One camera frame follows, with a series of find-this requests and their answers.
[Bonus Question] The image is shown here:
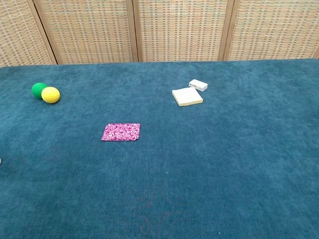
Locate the pale yellow sticky note pad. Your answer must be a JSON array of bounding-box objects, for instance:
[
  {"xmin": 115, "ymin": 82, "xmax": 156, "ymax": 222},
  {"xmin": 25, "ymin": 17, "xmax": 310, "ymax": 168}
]
[{"xmin": 171, "ymin": 87, "xmax": 203, "ymax": 107}]

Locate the blue carpet table cover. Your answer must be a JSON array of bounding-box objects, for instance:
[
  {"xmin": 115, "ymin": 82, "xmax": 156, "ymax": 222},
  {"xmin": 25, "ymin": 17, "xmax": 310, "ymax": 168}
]
[{"xmin": 0, "ymin": 58, "xmax": 319, "ymax": 239}]

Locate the small white box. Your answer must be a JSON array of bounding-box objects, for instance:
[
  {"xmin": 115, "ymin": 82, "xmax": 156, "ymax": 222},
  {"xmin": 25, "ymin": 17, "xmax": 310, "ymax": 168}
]
[{"xmin": 188, "ymin": 79, "xmax": 208, "ymax": 92}]

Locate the woven wooden folding screen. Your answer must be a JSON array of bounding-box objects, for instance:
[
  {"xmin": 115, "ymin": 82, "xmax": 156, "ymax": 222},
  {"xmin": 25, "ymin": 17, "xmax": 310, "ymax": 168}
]
[{"xmin": 0, "ymin": 0, "xmax": 319, "ymax": 68}]

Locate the yellow foam ball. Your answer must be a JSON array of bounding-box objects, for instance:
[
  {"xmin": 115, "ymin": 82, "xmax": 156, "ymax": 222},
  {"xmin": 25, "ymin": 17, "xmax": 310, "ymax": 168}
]
[{"xmin": 41, "ymin": 86, "xmax": 61, "ymax": 104}]

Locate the green foam ball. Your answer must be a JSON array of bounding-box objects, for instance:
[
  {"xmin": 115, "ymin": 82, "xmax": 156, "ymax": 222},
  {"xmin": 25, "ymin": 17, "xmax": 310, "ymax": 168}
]
[{"xmin": 31, "ymin": 82, "xmax": 48, "ymax": 100}]

